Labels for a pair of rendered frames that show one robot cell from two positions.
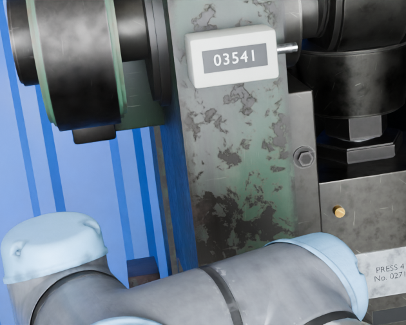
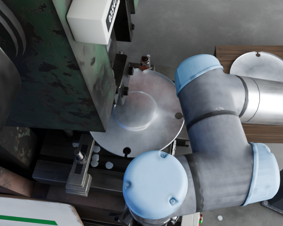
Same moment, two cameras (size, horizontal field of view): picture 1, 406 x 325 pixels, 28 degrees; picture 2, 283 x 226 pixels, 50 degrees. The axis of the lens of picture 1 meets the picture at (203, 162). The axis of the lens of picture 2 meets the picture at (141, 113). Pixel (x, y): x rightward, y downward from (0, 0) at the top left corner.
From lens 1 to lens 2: 0.57 m
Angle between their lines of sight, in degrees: 64
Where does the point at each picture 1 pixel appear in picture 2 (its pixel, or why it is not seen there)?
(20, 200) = not seen: outside the picture
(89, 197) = not seen: outside the picture
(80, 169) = not seen: outside the picture
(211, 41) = (106, 10)
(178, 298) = (236, 133)
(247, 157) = (95, 53)
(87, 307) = (234, 176)
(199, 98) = (79, 46)
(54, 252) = (186, 181)
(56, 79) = (2, 120)
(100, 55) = (13, 76)
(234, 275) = (223, 104)
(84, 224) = (163, 158)
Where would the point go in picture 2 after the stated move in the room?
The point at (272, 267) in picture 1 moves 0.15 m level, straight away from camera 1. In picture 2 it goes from (220, 87) to (121, 60)
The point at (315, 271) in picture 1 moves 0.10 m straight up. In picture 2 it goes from (221, 74) to (236, 24)
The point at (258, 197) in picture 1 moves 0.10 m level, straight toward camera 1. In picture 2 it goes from (101, 65) to (162, 82)
